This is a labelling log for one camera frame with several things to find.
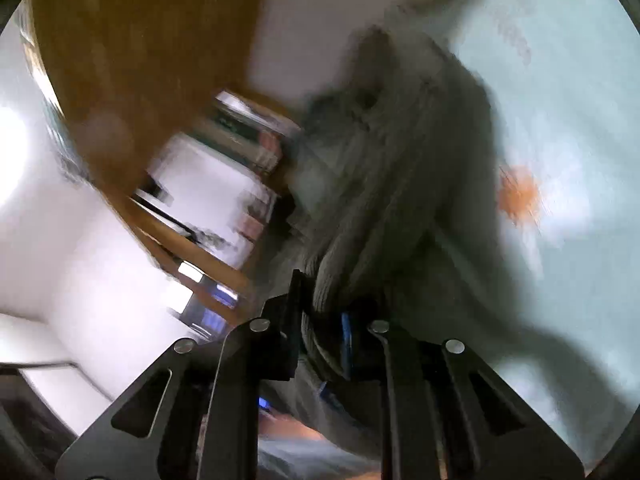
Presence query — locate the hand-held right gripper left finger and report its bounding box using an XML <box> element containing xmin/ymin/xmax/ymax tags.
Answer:
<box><xmin>55</xmin><ymin>270</ymin><xmax>306</xmax><ymax>480</ymax></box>

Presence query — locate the dark green zip hoodie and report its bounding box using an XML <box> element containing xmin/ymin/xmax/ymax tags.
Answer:
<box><xmin>260</xmin><ymin>25</ymin><xmax>601</xmax><ymax>461</ymax></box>

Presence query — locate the cluttered wooden shelf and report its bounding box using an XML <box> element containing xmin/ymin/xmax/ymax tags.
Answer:
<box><xmin>135</xmin><ymin>90</ymin><xmax>306</xmax><ymax>321</ymax></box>

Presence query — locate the light blue daisy blanket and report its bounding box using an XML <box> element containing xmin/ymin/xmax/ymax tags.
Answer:
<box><xmin>390</xmin><ymin>0</ymin><xmax>636</xmax><ymax>461</ymax></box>

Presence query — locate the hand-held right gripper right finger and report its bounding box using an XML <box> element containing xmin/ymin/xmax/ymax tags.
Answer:
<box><xmin>340</xmin><ymin>310</ymin><xmax>586</xmax><ymax>480</ymax></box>

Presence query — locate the wooden bunk bed frame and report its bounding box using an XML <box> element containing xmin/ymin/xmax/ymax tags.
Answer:
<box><xmin>30</xmin><ymin>0</ymin><xmax>281</xmax><ymax>311</ymax></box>

